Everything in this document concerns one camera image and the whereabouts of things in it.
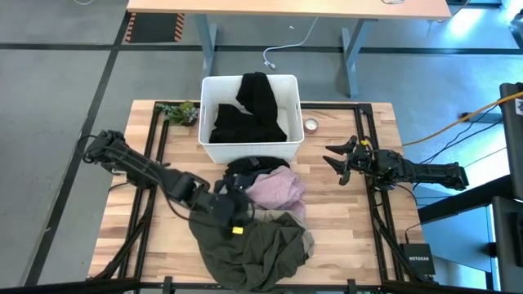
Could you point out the small potted green plant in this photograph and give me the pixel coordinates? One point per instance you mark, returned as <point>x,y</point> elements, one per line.
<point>181,113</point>

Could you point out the plain black garment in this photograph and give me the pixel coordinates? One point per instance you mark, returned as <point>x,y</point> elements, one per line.
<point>253,118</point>

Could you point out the olive green garment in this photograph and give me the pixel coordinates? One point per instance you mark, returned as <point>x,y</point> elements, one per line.
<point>253,257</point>

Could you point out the pink shirt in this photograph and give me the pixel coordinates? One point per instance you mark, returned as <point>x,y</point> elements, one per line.
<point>278,190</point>

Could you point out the black diagonal beam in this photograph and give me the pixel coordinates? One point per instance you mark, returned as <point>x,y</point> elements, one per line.
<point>461,200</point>

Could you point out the black mat with hazard stripes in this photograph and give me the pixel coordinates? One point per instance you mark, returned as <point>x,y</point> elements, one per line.
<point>155,28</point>

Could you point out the white woven plastic laundry basket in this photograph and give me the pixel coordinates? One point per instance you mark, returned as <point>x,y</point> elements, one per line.
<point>249,153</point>

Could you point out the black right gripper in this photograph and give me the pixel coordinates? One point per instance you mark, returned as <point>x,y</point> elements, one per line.
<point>363,161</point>

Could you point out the black garment with white print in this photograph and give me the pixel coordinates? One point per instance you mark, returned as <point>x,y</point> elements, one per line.
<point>253,167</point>

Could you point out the small round candle jar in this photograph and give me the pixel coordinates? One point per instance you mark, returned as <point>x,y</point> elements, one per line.
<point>311,125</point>

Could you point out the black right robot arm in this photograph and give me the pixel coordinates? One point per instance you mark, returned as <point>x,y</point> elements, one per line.
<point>433,173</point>

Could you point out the black cabinet with white sticker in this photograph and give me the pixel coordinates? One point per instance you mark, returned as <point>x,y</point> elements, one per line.
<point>512,143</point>

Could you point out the wooden desk with grey legs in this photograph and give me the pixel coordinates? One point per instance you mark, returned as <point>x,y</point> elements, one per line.
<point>286,8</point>

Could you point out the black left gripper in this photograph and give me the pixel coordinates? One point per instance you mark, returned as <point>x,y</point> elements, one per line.
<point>220,206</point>

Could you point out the black Netgear router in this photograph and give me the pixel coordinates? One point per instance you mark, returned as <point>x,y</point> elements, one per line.
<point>417,259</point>

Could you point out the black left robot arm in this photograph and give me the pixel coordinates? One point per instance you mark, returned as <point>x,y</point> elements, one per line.
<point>135,163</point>

